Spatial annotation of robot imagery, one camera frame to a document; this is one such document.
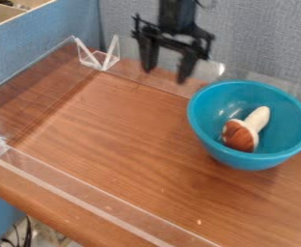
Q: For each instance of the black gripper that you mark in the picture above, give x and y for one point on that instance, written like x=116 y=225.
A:
x=190 y=41

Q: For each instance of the brown and white toy mushroom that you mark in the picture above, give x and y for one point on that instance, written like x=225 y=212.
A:
x=240 y=133

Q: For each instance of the clear acrylic barrier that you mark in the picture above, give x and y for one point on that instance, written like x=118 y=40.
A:
x=136 y=220
x=161 y=76

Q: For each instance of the wooden shelf box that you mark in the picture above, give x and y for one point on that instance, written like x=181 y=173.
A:
x=14 y=8

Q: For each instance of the blue plastic bowl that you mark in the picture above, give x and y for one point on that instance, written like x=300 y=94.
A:
x=231 y=99

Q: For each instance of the clear acrylic corner bracket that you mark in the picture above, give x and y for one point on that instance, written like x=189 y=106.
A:
x=97 y=59

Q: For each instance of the clear acrylic front barrier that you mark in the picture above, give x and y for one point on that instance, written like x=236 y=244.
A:
x=136 y=220

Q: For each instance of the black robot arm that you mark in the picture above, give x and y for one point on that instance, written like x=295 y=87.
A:
x=176 y=13

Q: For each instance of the clear acrylic rear barrier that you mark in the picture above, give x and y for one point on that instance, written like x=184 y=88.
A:
x=161 y=76

